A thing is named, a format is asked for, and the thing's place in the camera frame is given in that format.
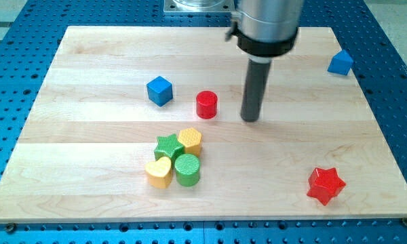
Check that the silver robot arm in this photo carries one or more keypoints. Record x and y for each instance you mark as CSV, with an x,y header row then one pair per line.
x,y
265,28

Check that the blue triangle block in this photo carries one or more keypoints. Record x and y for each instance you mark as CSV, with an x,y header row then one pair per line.
x,y
341,63

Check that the blue cube block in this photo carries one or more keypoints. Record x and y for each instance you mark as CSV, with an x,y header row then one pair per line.
x,y
160,91

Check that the red star block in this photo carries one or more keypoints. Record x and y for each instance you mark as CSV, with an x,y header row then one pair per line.
x,y
325,184

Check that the light wooden board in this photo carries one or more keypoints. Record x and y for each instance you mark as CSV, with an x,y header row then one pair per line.
x,y
92,129

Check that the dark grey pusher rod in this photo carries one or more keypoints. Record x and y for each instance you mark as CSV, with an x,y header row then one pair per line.
x,y
254,89

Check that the red cylinder block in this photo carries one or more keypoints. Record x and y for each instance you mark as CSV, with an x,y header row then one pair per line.
x,y
206,107

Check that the yellow heart block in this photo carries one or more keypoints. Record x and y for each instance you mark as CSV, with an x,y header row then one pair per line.
x,y
159,172

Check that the green star block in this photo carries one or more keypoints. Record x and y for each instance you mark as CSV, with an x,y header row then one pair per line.
x,y
168,146

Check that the green cylinder block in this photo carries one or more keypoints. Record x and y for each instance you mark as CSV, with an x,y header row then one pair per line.
x,y
187,169

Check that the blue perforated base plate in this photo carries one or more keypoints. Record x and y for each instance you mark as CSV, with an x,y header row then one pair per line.
x,y
373,32

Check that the silver robot base flange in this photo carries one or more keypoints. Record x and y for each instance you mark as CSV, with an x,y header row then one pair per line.
x,y
197,6

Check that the yellow hexagon block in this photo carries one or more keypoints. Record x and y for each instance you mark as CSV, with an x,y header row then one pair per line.
x,y
191,138

